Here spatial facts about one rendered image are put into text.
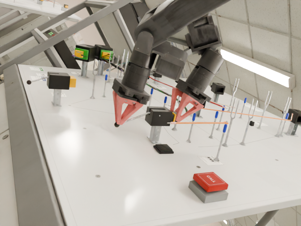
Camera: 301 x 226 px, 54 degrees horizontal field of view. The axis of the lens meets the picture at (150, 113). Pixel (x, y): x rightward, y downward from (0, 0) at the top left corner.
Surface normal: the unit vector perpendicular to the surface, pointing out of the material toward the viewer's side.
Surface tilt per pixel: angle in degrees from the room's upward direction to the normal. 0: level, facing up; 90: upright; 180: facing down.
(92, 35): 90
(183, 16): 131
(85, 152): 54
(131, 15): 90
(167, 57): 139
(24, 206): 90
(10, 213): 90
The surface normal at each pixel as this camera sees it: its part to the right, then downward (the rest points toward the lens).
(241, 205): 0.18, -0.94
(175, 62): -0.29, 0.70
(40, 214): -0.38, -0.76
